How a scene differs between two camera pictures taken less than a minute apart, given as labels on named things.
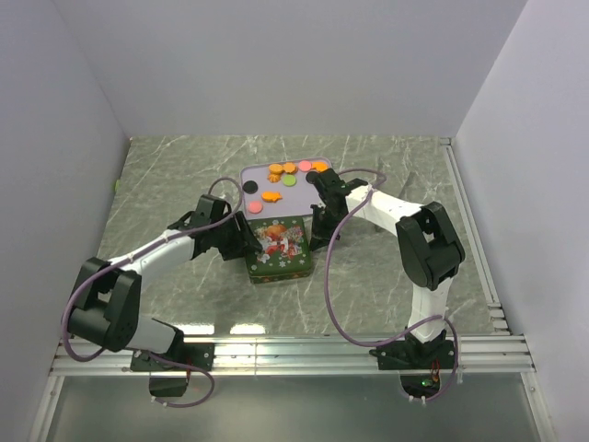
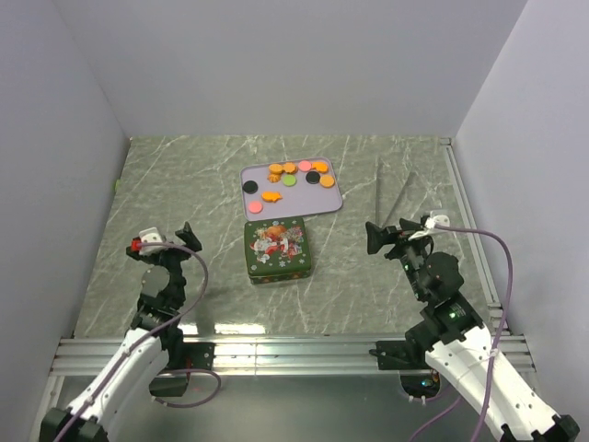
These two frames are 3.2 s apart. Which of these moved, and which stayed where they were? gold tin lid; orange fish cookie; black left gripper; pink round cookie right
Moved: black left gripper
Stayed: pink round cookie right; orange fish cookie; gold tin lid
